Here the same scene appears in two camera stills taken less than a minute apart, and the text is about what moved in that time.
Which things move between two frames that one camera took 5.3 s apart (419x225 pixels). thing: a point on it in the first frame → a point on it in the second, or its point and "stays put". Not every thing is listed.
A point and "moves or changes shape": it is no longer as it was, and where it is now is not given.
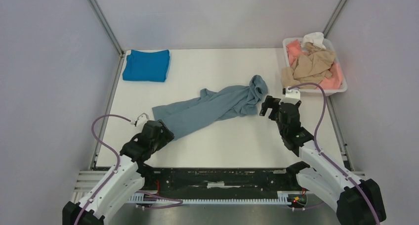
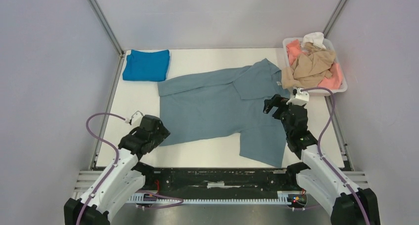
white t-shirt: (316, 38) stays put
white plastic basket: (327, 92) stays put
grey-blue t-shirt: (183, 116) moves or changes shape
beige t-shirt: (311, 65) stays put
